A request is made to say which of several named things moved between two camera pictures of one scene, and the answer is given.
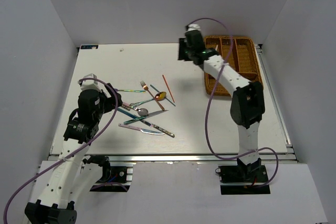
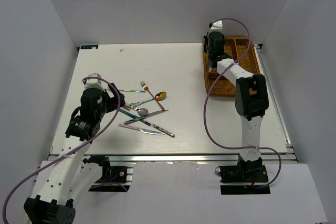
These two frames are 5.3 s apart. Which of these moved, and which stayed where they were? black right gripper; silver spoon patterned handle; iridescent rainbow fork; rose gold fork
Moved: black right gripper
Stayed: iridescent rainbow fork; silver spoon patterned handle; rose gold fork
